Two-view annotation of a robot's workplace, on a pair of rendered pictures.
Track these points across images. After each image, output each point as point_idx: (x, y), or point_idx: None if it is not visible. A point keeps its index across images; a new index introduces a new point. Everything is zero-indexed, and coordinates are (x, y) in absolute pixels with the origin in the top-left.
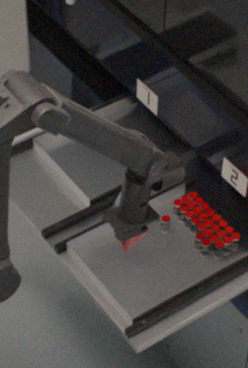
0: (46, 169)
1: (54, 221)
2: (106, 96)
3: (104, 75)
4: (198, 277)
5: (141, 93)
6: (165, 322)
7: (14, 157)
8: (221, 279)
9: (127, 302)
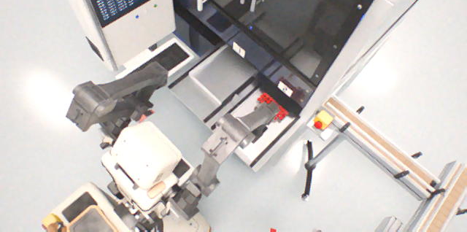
0: (197, 86)
1: (206, 113)
2: (214, 42)
3: (210, 31)
4: (273, 133)
5: (236, 47)
6: (264, 157)
7: (181, 81)
8: (283, 133)
9: (246, 150)
